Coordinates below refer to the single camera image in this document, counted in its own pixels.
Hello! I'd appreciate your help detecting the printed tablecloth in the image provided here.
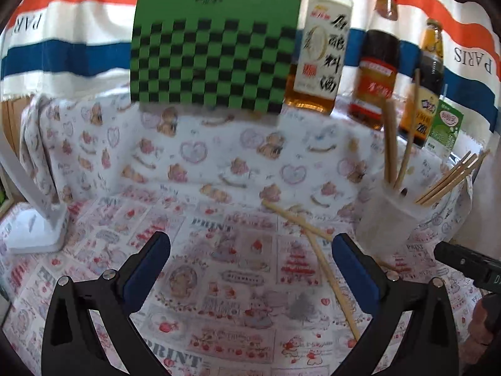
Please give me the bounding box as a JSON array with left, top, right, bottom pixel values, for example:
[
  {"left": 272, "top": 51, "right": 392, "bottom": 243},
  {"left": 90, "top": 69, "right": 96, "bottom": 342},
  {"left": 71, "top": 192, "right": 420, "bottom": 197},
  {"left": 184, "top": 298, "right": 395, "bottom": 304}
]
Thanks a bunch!
[{"left": 0, "top": 82, "right": 492, "bottom": 376}]

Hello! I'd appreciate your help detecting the white lamp base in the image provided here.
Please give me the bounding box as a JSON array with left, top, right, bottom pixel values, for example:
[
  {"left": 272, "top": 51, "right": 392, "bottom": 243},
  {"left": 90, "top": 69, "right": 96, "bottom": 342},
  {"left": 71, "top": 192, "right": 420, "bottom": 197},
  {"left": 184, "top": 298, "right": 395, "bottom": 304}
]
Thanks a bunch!
[{"left": 0, "top": 123, "right": 70, "bottom": 254}]

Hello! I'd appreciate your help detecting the clear cooking wine bottle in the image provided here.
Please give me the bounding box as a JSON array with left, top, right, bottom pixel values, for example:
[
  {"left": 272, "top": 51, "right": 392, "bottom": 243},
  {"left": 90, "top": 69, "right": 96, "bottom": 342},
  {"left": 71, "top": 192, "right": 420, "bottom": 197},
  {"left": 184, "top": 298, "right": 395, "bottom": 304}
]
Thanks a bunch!
[{"left": 284, "top": 0, "right": 355, "bottom": 117}]

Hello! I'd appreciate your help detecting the person's right hand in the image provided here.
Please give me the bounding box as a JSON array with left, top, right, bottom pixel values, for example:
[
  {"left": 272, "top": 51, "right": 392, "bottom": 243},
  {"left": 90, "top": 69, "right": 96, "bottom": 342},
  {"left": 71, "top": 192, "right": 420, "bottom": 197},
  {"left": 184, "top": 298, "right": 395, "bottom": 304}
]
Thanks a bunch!
[{"left": 471, "top": 294, "right": 501, "bottom": 346}]

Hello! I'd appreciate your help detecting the white plastic cup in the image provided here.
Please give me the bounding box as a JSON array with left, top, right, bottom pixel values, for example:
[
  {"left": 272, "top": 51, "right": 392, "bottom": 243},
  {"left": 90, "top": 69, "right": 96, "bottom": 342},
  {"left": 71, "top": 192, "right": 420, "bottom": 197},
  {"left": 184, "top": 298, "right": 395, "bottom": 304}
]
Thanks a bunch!
[{"left": 357, "top": 186, "right": 422, "bottom": 258}]

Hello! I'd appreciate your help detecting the green checkered box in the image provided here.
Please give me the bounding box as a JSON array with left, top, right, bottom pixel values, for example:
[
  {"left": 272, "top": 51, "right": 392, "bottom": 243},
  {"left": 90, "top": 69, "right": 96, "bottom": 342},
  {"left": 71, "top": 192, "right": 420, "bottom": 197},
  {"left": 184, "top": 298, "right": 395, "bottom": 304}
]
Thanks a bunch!
[{"left": 129, "top": 0, "right": 302, "bottom": 117}]

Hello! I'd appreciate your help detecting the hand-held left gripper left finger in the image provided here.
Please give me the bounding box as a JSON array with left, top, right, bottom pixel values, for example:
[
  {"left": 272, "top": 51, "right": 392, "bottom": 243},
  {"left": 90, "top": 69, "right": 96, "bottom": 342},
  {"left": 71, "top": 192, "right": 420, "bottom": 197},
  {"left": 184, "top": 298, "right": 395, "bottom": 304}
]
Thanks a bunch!
[{"left": 41, "top": 231, "right": 172, "bottom": 376}]

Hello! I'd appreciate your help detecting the red cap oil bottle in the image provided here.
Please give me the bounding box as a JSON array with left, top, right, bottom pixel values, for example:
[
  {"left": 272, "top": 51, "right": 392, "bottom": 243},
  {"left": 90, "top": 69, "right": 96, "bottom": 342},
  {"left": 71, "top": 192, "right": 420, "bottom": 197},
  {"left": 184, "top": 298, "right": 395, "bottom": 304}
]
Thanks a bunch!
[{"left": 348, "top": 0, "right": 402, "bottom": 131}]

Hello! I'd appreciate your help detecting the light wooden chopstick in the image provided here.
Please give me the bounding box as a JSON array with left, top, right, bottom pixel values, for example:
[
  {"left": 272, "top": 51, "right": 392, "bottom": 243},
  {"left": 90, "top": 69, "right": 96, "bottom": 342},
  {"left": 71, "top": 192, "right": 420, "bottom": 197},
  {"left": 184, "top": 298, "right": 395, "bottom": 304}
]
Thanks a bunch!
[
  {"left": 261, "top": 199, "right": 400, "bottom": 274},
  {"left": 305, "top": 230, "right": 361, "bottom": 342}
]

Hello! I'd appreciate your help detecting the dark sauce bottle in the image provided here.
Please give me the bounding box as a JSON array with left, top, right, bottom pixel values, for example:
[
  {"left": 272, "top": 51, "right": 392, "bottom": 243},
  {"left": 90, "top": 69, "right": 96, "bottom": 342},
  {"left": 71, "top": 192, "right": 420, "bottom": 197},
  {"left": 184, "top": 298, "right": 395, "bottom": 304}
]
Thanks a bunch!
[{"left": 397, "top": 18, "right": 447, "bottom": 148}]

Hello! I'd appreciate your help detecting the striped cloth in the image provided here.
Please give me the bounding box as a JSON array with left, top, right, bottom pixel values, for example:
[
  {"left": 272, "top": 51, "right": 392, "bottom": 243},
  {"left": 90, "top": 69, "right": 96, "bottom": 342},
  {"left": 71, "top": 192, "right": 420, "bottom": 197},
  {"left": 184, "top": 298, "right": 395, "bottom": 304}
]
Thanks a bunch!
[{"left": 0, "top": 0, "right": 501, "bottom": 136}]

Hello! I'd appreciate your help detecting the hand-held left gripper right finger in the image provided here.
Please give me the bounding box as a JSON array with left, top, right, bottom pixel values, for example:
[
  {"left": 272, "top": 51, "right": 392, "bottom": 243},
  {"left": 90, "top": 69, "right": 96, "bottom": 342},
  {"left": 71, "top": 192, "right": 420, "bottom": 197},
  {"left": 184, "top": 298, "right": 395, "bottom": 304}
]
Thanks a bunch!
[{"left": 331, "top": 233, "right": 461, "bottom": 376}]

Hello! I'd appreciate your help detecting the green milk carton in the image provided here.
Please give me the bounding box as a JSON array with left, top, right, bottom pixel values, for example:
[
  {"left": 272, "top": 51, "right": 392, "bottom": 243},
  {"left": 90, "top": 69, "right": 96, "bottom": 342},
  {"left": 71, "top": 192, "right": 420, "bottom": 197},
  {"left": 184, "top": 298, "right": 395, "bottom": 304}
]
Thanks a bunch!
[{"left": 425, "top": 99, "right": 465, "bottom": 154}]

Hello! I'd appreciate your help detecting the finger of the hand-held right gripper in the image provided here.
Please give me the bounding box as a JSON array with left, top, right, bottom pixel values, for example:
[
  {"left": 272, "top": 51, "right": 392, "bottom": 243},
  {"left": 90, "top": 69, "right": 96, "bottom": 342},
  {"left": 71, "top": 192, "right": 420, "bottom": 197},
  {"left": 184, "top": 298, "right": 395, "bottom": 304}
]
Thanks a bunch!
[{"left": 434, "top": 241, "right": 501, "bottom": 295}]

